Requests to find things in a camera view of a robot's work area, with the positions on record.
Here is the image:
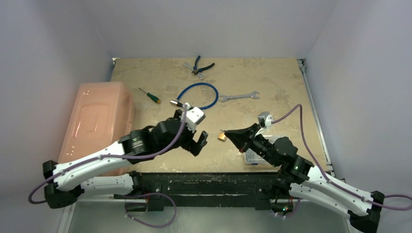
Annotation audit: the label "brass padlock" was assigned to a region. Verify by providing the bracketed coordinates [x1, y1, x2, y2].
[218, 130, 227, 142]

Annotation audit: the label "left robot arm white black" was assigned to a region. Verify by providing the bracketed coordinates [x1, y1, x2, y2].
[43, 107, 208, 209]

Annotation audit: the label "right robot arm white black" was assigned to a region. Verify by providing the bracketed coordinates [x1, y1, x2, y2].
[225, 123, 384, 233]

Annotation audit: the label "clear plastic screw box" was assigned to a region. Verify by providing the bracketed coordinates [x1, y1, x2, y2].
[244, 135, 283, 165]

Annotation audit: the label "large silver open wrench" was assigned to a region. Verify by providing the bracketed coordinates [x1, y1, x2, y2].
[218, 91, 260, 102]

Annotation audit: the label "small silver wrench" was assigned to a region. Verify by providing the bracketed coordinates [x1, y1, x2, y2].
[182, 62, 206, 80]

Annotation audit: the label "pink plastic storage box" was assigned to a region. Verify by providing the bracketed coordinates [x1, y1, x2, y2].
[58, 82, 135, 163]

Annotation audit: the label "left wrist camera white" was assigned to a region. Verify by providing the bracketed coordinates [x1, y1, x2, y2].
[183, 102, 206, 133]

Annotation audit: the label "blue cable lock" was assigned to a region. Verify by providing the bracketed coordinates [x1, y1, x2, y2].
[170, 82, 219, 110]

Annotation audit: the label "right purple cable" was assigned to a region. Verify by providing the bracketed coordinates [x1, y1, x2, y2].
[272, 104, 412, 212]

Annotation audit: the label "green handled screwdriver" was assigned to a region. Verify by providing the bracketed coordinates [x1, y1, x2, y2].
[138, 87, 161, 104]

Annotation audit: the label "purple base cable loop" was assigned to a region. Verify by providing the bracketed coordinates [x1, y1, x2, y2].
[124, 192, 177, 229]

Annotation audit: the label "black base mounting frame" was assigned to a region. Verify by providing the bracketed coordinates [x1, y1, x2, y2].
[114, 171, 291, 211]

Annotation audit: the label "blue handled pliers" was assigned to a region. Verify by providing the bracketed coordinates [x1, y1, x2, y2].
[191, 55, 215, 75]

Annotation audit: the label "aluminium rail frame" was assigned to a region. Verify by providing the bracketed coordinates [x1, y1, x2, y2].
[296, 58, 345, 184]

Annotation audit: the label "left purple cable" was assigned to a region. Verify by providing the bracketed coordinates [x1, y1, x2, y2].
[27, 106, 189, 205]

